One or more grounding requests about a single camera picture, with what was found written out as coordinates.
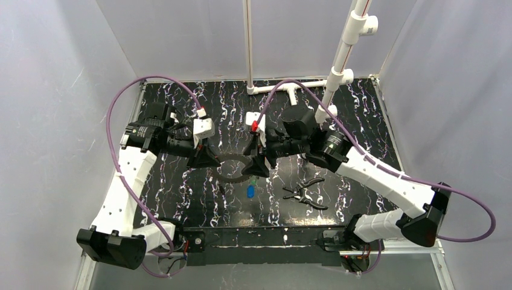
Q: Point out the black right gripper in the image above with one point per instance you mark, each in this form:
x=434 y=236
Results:
x=264 y=151

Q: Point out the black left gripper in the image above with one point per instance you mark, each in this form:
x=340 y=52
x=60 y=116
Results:
x=195 y=154

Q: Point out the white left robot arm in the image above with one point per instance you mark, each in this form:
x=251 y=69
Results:
x=111 y=238

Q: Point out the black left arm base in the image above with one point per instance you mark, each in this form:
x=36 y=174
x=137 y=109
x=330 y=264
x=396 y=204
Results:
x=172 y=241

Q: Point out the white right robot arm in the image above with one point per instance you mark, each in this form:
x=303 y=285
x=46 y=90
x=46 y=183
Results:
x=421 y=208

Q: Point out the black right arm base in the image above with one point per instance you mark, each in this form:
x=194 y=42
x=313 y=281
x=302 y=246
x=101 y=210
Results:
x=358 y=257

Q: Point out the blue key tag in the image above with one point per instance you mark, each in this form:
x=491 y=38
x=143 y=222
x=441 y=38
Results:
x=250 y=192

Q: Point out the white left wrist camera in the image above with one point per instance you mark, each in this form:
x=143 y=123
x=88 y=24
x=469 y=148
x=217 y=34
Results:
x=203 y=127

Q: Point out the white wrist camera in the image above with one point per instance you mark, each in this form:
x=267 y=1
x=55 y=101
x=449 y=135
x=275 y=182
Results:
x=203 y=127
x=256 y=123

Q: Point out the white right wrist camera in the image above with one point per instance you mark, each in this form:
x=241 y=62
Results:
x=256 y=123

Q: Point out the aluminium front rail frame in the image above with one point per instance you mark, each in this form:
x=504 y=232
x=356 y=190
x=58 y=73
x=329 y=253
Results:
x=401 y=265

